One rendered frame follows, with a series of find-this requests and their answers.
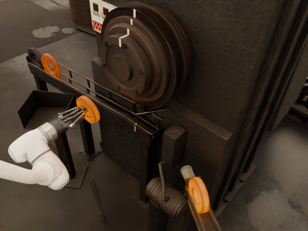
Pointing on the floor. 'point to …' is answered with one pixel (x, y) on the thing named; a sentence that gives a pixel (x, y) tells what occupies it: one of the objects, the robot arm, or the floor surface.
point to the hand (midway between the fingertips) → (87, 107)
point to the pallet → (300, 107)
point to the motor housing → (154, 217)
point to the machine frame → (216, 90)
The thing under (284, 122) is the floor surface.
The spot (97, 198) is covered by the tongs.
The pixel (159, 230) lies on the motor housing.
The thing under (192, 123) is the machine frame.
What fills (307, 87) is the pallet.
